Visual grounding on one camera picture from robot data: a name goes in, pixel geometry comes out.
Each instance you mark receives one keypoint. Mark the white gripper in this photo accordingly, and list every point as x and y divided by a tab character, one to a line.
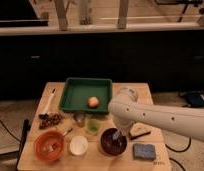
123	126

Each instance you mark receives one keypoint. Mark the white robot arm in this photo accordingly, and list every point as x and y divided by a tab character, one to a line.
127	110

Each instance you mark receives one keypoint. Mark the dark purple bowl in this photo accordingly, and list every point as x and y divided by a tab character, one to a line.
109	145

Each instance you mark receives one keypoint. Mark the white small bowl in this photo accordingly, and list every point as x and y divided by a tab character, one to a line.
78	145

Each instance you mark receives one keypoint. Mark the metal spoon in bowl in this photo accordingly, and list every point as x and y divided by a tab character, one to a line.
54	145

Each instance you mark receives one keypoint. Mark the orange plastic bowl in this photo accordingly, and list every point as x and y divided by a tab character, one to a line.
44	140

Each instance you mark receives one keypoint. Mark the blue sponge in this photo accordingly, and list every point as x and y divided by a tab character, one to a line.
144	151

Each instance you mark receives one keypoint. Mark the green small cup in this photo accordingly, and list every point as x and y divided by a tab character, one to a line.
93	126

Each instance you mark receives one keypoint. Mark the orange round fruit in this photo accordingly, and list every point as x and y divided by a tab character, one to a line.
93	102

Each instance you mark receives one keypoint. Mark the metal measuring cup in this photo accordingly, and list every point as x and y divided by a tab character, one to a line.
79	117

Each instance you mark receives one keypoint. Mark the green plastic tray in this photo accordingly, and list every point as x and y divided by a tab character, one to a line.
77	91

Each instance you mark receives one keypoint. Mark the dark blue bag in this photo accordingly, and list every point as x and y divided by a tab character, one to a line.
193	99

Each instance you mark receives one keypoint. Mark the bunch of dark grapes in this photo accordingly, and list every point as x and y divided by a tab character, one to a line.
49	120

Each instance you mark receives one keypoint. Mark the black handled spatula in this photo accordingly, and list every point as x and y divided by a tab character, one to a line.
138	130

